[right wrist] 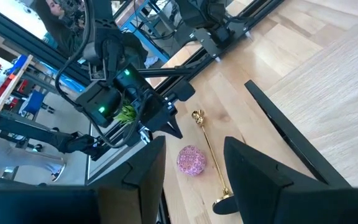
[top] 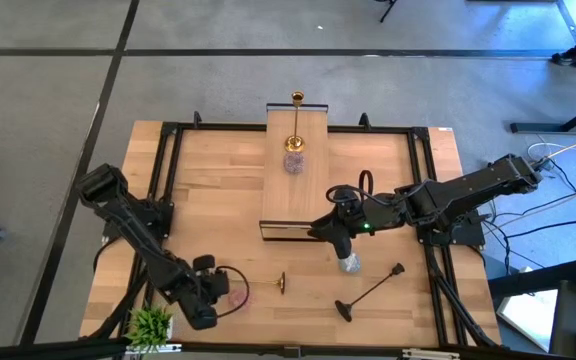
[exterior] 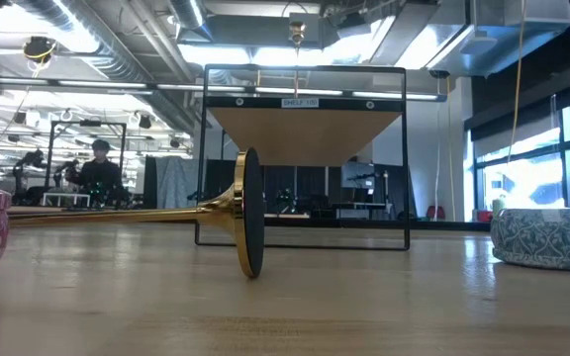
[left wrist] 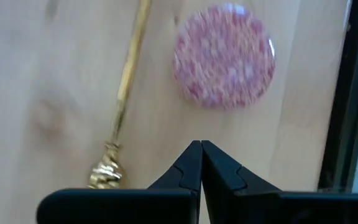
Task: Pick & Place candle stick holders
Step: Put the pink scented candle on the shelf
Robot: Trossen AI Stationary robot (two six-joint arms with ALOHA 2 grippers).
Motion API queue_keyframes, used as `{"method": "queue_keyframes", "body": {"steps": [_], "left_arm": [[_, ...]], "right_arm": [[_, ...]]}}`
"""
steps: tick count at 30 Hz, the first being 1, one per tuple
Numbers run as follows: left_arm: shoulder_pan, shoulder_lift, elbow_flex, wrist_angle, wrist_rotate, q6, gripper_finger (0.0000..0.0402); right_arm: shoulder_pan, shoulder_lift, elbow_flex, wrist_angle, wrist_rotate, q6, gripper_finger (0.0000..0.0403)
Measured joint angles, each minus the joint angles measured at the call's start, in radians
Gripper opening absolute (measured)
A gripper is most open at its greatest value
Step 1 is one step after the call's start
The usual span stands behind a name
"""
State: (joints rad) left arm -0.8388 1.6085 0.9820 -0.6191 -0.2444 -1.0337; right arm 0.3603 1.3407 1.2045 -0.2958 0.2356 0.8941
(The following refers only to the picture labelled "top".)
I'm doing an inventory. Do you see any black floor cable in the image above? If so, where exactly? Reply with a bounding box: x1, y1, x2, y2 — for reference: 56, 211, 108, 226
482, 204, 576, 276

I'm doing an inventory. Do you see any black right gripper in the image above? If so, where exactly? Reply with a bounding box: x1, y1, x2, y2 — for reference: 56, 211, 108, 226
308, 199, 372, 261

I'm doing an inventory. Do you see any wooden shelf with black frame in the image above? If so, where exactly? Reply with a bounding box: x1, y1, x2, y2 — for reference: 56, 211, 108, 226
259, 102, 330, 242

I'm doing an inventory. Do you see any black left wrist camera cable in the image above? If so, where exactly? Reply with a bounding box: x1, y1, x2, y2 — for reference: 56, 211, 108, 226
215, 264, 251, 319

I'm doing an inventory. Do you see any green plant in white pot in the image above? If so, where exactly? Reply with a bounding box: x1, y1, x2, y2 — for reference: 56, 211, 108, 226
125, 305, 174, 354

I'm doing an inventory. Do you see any black desk foot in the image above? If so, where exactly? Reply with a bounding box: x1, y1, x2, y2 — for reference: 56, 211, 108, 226
509, 93, 576, 135

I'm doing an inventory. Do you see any teal patterned candle tin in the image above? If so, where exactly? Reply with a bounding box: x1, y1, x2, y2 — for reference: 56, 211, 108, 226
338, 252, 362, 275

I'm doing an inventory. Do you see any pink patterned candle tin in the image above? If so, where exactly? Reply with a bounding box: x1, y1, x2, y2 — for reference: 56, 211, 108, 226
226, 287, 255, 312

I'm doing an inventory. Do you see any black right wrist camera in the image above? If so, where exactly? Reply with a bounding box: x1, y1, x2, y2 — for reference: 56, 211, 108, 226
335, 187, 362, 207

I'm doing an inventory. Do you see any gold candlestick holder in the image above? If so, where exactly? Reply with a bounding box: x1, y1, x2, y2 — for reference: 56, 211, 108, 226
240, 271, 287, 296
283, 90, 307, 154

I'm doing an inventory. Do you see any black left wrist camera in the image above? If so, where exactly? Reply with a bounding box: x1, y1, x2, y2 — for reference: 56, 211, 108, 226
191, 253, 218, 275

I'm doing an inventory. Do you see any black aluminium table frame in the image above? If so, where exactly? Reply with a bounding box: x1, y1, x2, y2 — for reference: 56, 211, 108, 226
80, 110, 502, 351

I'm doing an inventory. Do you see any black candlestick holder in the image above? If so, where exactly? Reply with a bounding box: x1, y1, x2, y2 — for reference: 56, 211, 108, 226
334, 262, 406, 324

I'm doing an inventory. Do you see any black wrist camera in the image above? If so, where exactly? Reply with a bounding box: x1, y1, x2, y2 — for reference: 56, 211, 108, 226
335, 187, 362, 207
191, 253, 218, 275

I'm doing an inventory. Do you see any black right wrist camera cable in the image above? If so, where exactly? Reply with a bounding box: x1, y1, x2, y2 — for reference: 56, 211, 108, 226
325, 169, 422, 207

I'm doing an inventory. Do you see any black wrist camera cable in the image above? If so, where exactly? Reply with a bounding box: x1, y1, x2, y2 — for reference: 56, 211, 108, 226
325, 169, 422, 207
215, 264, 251, 319

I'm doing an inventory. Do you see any purple patterned candle tin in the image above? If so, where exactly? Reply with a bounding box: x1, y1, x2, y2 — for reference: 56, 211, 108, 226
282, 151, 306, 175

